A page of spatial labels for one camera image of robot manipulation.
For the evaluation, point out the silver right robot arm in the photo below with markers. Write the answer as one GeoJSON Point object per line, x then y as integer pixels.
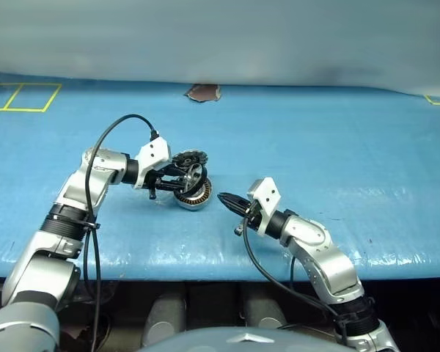
{"type": "Point", "coordinates": [330, 256]}

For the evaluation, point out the blue table cover sheet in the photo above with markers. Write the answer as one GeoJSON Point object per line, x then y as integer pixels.
{"type": "Point", "coordinates": [315, 146]}

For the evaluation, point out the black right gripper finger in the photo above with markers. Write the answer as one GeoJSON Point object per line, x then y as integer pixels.
{"type": "Point", "coordinates": [236, 209]}
{"type": "Point", "coordinates": [234, 199]}

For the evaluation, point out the brown torn cover patch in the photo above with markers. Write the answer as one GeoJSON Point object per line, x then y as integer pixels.
{"type": "Point", "coordinates": [201, 93]}

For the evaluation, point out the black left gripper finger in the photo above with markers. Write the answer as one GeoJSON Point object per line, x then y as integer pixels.
{"type": "Point", "coordinates": [174, 186]}
{"type": "Point", "coordinates": [177, 172]}

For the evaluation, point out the grey rounded shape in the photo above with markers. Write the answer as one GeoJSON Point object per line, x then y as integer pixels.
{"type": "Point", "coordinates": [165, 315]}
{"type": "Point", "coordinates": [264, 311]}

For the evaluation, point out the silver motor stator copper windings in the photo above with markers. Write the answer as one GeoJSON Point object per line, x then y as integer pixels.
{"type": "Point", "coordinates": [194, 201]}

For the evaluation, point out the grey backdrop sheet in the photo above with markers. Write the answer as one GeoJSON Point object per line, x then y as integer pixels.
{"type": "Point", "coordinates": [220, 36]}

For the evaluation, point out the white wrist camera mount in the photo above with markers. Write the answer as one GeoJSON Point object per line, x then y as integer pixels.
{"type": "Point", "coordinates": [267, 194]}
{"type": "Point", "coordinates": [154, 154]}

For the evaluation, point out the black gear rotor part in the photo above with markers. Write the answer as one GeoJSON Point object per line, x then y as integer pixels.
{"type": "Point", "coordinates": [188, 157]}

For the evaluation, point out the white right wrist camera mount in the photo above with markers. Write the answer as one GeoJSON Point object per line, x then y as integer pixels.
{"type": "Point", "coordinates": [267, 194]}

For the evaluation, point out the grey robot torso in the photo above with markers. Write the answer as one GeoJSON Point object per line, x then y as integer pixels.
{"type": "Point", "coordinates": [220, 342]}

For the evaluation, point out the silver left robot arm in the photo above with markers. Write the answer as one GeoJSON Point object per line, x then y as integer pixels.
{"type": "Point", "coordinates": [77, 183]}

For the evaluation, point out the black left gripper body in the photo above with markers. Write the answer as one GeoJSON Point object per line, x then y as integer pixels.
{"type": "Point", "coordinates": [157, 183]}

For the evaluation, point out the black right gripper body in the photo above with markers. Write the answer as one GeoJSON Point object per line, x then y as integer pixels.
{"type": "Point", "coordinates": [252, 214]}

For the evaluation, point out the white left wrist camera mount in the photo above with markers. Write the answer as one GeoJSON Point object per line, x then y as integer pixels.
{"type": "Point", "coordinates": [154, 154]}

